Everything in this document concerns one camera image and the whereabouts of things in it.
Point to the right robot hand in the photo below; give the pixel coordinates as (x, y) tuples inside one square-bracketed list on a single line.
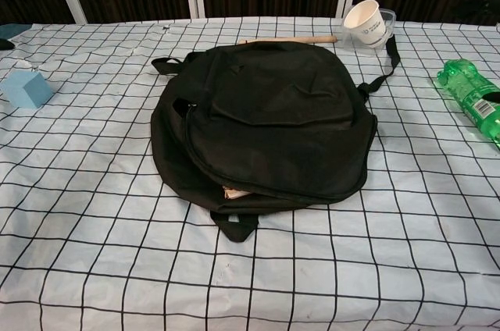
[(493, 11)]

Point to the black backpack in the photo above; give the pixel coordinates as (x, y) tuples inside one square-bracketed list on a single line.
[(273, 112)]

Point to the brown kraft spiral notebook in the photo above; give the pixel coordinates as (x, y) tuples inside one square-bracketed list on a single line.
[(233, 193)]

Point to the green plastic bottle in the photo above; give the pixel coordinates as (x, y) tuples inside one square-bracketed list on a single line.
[(463, 87)]

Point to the clear plastic container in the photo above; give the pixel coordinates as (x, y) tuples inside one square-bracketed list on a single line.
[(389, 16)]

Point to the white paper cup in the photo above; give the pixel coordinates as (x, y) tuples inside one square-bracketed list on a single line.
[(365, 22)]

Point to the wooden stick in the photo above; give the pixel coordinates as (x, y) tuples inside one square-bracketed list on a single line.
[(312, 39)]

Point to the small metal clip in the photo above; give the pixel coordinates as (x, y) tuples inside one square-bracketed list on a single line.
[(166, 28)]

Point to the white black-grid tablecloth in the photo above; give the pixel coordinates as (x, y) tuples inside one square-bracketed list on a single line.
[(117, 229)]

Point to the light blue foam cube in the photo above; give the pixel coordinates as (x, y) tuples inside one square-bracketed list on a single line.
[(23, 89)]

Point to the dark teal fabric item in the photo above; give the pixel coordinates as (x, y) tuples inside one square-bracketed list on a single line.
[(11, 30)]

